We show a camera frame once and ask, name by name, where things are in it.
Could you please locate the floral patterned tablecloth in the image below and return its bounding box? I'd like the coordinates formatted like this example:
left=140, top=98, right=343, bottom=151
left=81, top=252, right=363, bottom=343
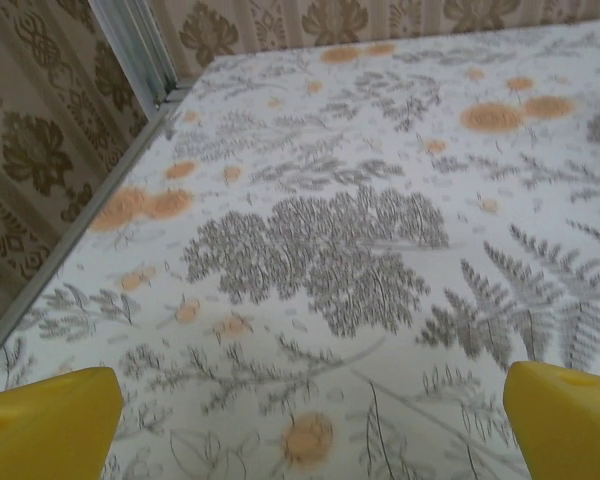
left=0, top=23, right=600, bottom=480

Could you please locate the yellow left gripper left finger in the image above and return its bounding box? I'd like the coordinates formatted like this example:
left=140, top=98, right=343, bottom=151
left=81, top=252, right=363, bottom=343
left=0, top=366, right=125, bottom=480

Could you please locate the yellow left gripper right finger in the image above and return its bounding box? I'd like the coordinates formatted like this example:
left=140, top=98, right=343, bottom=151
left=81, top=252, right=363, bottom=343
left=501, top=360, right=600, bottom=480

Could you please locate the aluminium left side rail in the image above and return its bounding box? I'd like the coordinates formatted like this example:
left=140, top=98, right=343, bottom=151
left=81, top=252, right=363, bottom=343
left=0, top=88, right=194, bottom=374

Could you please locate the aluminium left corner post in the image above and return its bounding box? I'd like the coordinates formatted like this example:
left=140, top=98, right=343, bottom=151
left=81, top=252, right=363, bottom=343
left=87, top=0, right=182, bottom=109

